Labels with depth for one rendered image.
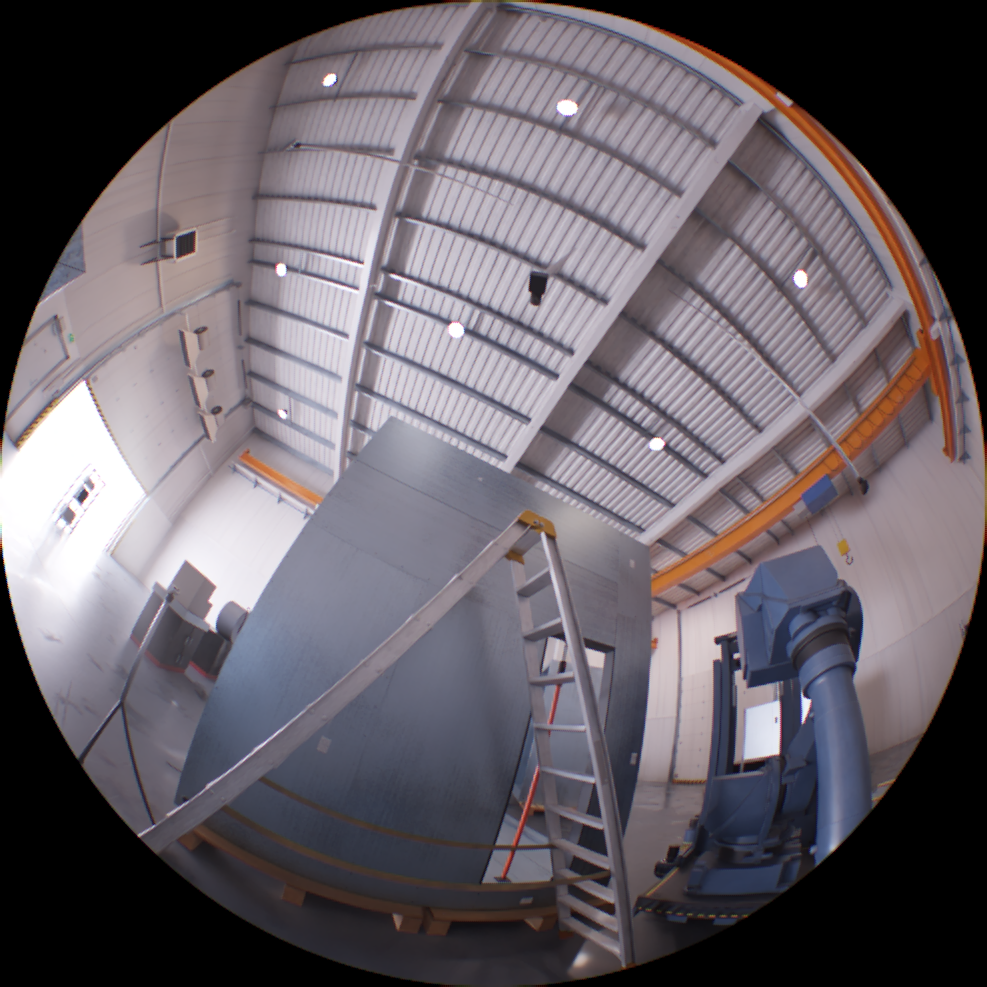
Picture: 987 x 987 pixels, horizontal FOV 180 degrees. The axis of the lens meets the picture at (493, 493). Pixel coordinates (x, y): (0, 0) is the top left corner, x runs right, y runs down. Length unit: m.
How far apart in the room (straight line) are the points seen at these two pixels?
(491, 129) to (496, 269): 3.18
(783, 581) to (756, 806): 1.09
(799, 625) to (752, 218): 7.10
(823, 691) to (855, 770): 0.23
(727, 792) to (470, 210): 7.99
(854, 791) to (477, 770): 1.60
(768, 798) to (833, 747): 0.92
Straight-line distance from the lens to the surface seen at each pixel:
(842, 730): 0.87
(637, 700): 2.49
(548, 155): 6.93
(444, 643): 1.78
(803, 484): 9.12
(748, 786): 1.76
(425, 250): 7.53
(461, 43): 8.08
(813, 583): 1.04
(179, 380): 10.93
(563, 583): 1.37
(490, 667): 1.84
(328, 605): 1.76
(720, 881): 1.94
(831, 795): 0.85
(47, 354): 9.05
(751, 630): 1.18
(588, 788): 2.30
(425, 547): 1.93
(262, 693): 1.78
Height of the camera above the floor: 1.39
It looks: 42 degrees up
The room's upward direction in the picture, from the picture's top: 19 degrees clockwise
